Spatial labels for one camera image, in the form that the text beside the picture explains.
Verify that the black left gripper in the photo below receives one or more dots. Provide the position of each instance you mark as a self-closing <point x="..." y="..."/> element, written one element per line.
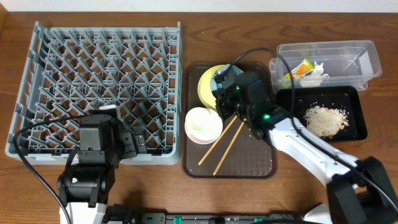
<point x="137" y="143"/>

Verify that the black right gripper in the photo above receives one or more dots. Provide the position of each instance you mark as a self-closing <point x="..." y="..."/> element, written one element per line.
<point x="224" y="104"/>

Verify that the white pink-rimmed bowl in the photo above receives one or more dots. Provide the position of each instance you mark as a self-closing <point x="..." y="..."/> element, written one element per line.
<point x="203" y="125"/>

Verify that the light blue cup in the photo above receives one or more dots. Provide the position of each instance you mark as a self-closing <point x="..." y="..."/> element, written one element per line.
<point x="218" y="88"/>

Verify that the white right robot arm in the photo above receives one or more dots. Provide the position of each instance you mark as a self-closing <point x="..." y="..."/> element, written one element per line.
<point x="359" y="191"/>

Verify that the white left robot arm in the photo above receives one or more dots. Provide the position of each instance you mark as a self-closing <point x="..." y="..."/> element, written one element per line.
<point x="89" y="173"/>

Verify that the pile of rice waste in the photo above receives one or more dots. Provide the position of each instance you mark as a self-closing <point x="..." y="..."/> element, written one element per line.
<point x="325" y="122"/>

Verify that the grey plastic dishwasher rack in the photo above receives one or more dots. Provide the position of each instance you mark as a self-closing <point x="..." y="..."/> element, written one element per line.
<point x="70" y="71"/>

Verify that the black waste tray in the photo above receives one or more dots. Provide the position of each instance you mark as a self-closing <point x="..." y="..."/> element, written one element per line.
<point x="335" y="97"/>

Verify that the clear plastic waste bin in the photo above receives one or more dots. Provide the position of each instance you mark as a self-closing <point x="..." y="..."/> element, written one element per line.
<point x="348" y="63"/>

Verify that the right wooden chopstick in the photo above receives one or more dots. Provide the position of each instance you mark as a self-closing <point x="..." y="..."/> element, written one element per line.
<point x="228" y="148"/>

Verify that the wooden chopstick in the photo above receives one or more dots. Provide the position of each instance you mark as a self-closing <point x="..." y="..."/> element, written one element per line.
<point x="228" y="148"/>
<point x="217" y="140"/>

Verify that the left wooden chopstick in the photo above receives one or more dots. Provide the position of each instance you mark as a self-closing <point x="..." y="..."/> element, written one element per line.
<point x="217" y="140"/>

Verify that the yellow plate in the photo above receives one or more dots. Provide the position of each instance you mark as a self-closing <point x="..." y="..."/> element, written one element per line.
<point x="204" y="92"/>

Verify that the dark brown serving tray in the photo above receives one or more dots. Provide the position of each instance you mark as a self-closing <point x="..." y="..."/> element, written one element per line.
<point x="248" y="158"/>

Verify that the yellow orange snack wrapper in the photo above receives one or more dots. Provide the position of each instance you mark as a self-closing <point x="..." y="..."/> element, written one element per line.
<point x="303" y="68"/>

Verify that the crumpled white tissue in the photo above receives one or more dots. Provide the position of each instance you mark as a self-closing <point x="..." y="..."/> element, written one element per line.
<point x="314" y="78"/>

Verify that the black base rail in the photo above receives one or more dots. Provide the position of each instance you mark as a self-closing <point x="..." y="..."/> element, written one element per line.
<point x="199" y="218"/>

